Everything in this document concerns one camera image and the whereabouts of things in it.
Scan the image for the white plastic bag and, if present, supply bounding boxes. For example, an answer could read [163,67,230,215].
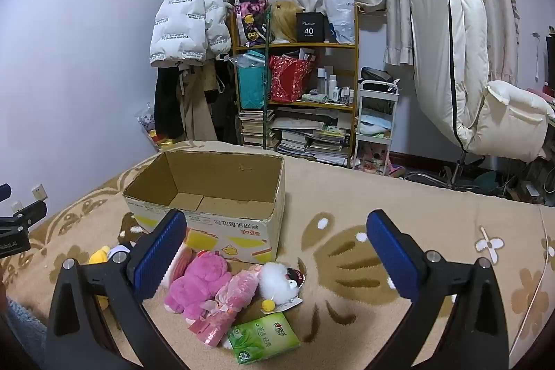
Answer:
[323,0,357,45]

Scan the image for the white puffer jacket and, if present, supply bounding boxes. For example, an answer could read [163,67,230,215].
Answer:
[150,0,232,68]

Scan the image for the printed cardboard box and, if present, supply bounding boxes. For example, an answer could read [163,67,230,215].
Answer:
[122,150,286,264]

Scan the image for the red patterned bag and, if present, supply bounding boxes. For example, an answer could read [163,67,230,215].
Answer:
[269,54,316,103]

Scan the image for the cream padded chair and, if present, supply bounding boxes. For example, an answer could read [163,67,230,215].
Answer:
[403,0,555,192]

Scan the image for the teal bag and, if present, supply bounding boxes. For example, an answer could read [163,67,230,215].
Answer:
[236,51,270,110]

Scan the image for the stack of books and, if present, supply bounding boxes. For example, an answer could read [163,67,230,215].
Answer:
[238,107,353,167]

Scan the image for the pink plush bear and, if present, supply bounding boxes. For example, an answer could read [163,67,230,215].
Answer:
[164,252,232,319]

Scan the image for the beige trench coat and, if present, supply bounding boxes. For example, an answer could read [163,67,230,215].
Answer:
[177,58,227,144]

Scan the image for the person's grey fuzzy clothing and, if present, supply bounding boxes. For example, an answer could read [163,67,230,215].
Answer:
[0,296,46,354]

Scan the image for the blonde wig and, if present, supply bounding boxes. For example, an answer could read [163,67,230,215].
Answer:
[270,0,306,44]

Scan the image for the group of cosmetic bottles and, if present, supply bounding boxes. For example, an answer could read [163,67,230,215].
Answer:
[316,67,355,102]

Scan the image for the beige patterned blanket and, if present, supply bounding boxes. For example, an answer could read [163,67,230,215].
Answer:
[0,140,555,370]

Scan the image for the pink round ribbed cushion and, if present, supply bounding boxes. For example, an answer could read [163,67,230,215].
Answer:
[169,242,197,281]

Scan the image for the pink toys in cart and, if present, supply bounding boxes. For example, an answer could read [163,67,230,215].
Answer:
[362,140,407,178]

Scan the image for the black box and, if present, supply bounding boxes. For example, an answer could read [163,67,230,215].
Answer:
[297,11,326,43]

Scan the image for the white trolley cart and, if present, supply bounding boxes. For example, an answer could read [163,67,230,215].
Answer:
[353,79,400,175]

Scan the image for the wooden bookshelf with clutter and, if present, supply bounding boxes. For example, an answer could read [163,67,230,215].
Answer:
[230,1,360,170]

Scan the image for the green tissue pack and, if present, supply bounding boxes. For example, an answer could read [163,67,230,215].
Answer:
[226,311,301,365]

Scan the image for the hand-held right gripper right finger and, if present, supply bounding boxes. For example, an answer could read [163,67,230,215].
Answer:
[366,209,510,370]

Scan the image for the white fluffy plush toy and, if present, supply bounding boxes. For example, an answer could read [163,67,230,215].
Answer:
[258,261,306,312]

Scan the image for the pink plastic-wrapped plush toy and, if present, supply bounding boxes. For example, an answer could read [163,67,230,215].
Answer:
[187,264,265,348]

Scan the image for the clear plastic bag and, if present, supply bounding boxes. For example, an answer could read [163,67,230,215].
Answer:
[135,105,157,133]

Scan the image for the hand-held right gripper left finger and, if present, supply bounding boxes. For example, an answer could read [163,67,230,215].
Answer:
[43,209,188,370]

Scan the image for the black purple printed bag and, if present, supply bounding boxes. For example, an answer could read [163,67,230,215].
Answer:
[234,0,272,48]

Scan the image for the black coat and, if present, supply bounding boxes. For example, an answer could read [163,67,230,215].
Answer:
[154,66,186,141]

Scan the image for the yellow plush toy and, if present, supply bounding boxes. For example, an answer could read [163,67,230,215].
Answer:
[89,246,111,310]

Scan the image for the blue white cloth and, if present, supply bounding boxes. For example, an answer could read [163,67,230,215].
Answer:
[358,114,393,137]

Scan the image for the red yellow item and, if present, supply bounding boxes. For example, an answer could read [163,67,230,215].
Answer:
[147,129,175,148]

